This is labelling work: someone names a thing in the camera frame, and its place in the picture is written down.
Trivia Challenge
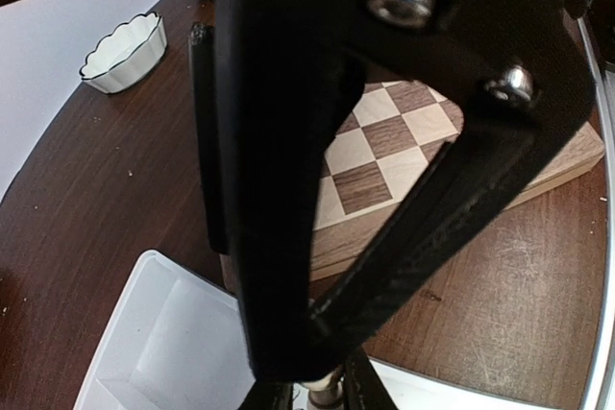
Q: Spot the white scalloped bowl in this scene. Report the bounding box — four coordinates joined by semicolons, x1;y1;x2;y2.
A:
79;12;167;94

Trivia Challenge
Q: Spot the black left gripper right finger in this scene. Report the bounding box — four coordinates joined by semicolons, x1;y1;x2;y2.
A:
309;0;595;357

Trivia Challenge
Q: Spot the wooden chess board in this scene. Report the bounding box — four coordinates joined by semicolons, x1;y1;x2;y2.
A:
309;81;606;282

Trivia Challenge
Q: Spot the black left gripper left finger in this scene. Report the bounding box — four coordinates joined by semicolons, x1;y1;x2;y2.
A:
188;0;365;379

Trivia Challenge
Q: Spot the white plastic tray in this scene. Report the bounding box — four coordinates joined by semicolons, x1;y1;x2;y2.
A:
74;250;254;409

